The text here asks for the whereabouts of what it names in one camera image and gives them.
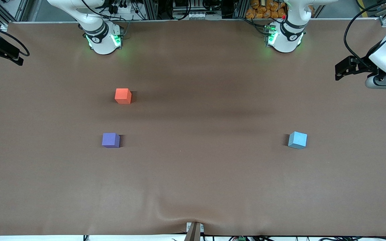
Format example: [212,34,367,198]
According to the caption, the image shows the blue block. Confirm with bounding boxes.
[288,131,308,150]

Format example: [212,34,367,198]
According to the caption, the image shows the orange block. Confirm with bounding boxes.
[115,88,132,104]

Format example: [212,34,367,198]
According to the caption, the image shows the purple block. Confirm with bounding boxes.
[102,133,121,148]

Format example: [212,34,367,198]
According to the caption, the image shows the orange bagged items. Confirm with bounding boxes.
[246,0,316,19]

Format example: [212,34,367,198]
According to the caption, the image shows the white power strip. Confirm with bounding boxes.
[186,12,222,20]

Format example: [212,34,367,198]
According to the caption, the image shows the brown table cloth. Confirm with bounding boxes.
[0,18,386,236]

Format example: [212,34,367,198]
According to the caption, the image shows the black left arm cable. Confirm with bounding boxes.
[343,0,386,62]

